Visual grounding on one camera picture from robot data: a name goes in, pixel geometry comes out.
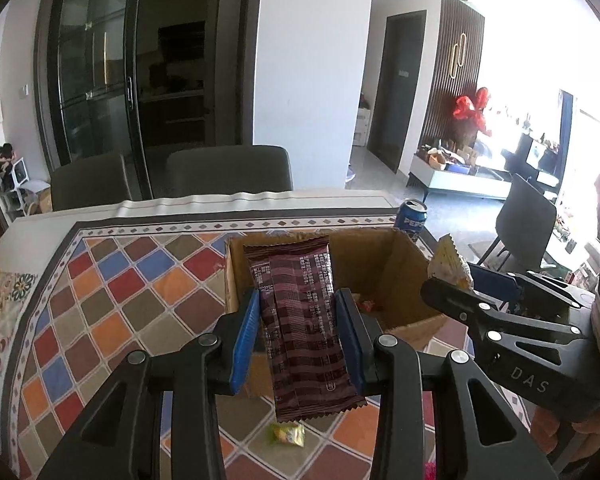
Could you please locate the patterned place mat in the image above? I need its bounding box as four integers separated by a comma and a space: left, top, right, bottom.
0, 272, 36, 376

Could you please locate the colourful diamond tablecloth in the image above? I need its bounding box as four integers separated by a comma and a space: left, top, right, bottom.
0, 209, 571, 480

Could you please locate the white low tv cabinet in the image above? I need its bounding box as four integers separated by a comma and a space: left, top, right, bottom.
407, 156, 510, 200

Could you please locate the red balloon decoration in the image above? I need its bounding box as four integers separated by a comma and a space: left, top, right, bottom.
452, 87, 492, 136

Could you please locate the dark dining chair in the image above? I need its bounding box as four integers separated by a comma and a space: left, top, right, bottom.
50, 153, 132, 211
166, 145, 294, 197

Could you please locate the cardboard box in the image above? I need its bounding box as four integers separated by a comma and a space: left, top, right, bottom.
225, 228, 448, 396

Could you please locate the green yellow small candy packet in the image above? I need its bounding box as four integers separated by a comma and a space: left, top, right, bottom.
266, 422, 306, 448

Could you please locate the black glass sliding door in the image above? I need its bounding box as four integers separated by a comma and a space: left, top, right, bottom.
34, 0, 260, 198

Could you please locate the dark interior door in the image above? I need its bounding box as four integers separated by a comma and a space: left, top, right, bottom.
367, 10, 427, 172

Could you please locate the red gold candy wrapper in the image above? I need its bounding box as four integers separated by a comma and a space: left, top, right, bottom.
358, 299, 375, 313

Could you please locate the dark dining chair left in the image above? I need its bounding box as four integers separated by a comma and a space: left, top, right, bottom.
50, 153, 132, 211

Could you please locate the blue pepsi can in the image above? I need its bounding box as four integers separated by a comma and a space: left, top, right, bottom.
394, 198, 428, 240

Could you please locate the person's right hand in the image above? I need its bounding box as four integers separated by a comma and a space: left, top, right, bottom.
529, 398, 600, 470

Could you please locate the dark side chair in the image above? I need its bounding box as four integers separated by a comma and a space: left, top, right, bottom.
477, 174, 557, 271

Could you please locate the tan snack bag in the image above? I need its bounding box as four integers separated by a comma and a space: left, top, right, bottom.
428, 234, 474, 292

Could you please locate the maroon striped snack bar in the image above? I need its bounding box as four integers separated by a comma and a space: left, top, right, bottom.
244, 236, 366, 422

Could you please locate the dark dining chair right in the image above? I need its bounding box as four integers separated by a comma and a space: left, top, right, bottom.
166, 145, 294, 197

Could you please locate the white shelf with toy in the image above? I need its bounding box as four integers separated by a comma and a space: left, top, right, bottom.
0, 143, 50, 222

